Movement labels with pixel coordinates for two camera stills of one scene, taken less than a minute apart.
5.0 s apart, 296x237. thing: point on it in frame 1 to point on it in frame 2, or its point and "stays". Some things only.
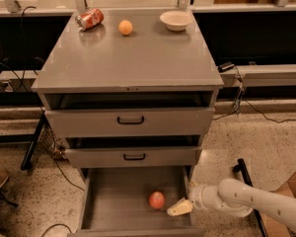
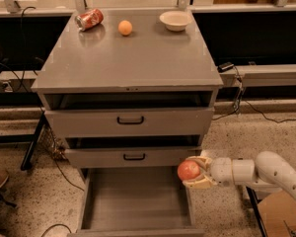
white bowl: (176, 20) stays
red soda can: (89, 19) stays
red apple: (157, 199) to (187, 169)
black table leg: (30, 152) stays
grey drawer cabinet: (136, 101) stays
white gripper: (196, 196) to (221, 171)
